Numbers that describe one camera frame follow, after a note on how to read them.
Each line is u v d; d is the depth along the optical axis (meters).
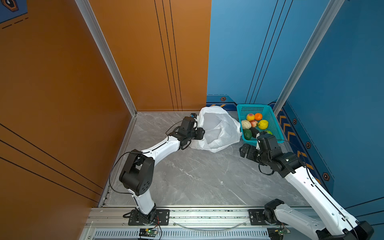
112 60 0.90
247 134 0.99
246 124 1.05
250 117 1.12
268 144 0.54
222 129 1.02
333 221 0.38
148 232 0.71
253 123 1.07
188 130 0.70
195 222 0.73
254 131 1.03
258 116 1.12
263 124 1.06
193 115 0.80
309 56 0.86
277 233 0.70
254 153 0.66
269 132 0.99
